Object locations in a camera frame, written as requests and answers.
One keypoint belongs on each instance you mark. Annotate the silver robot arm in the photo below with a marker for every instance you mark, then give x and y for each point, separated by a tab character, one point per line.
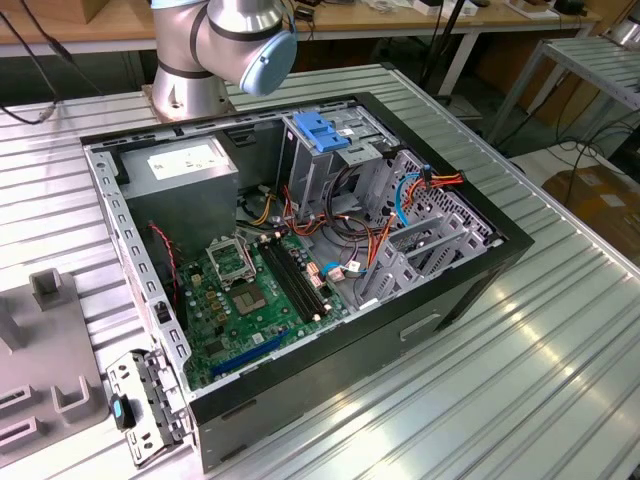
225	30

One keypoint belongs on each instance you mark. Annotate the metal disk bay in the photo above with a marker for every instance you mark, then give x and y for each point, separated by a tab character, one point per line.
472	242

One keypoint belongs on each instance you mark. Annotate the blue white board plug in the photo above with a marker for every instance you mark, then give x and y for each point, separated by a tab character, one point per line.
332	272

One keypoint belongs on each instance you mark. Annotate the black RAM slot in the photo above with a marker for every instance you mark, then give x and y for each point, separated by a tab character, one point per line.
286	282
298	277
292	280
304	274

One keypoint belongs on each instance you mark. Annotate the metal optical drive cage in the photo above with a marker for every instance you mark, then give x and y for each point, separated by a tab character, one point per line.
310	170

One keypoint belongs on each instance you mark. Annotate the green motherboard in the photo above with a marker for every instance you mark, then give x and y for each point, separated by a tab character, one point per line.
265	325

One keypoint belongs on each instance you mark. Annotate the blue plastic bay latch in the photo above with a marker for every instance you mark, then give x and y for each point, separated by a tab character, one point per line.
315	130

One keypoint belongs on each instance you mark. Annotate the black PC case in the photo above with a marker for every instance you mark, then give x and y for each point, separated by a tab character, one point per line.
350	350

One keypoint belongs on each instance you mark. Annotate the blue expansion slot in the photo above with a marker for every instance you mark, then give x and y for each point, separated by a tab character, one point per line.
250	356

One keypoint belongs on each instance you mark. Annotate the grey power supply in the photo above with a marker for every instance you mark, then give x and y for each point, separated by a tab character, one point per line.
180	210

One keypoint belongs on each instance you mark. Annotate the black case fan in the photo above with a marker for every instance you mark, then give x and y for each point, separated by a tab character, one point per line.
160	250

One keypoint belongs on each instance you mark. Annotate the wooden desk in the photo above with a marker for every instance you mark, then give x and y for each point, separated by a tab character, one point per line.
360	20

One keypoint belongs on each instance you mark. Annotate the black latch with blue tab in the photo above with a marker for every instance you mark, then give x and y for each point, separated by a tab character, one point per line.
122	412

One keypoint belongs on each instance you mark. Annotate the flat cardboard box with label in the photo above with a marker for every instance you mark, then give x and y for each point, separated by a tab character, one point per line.
600	200

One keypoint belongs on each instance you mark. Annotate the grey parts rack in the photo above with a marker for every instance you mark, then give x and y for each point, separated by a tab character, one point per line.
55	345

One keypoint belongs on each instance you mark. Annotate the metal slat side table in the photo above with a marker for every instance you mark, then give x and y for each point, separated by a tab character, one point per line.
590	60

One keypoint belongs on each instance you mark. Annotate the brown cardboard box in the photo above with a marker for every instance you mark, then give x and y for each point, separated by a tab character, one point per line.
92	9

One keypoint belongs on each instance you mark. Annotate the metal expansion bracket plate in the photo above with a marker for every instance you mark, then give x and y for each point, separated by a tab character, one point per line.
122	372

